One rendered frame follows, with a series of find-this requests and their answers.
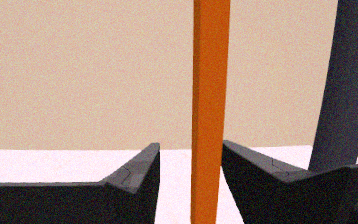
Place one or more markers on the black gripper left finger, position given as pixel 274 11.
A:
pixel 127 196

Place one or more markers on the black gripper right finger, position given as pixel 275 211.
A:
pixel 270 191

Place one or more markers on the orange handle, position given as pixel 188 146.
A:
pixel 210 55

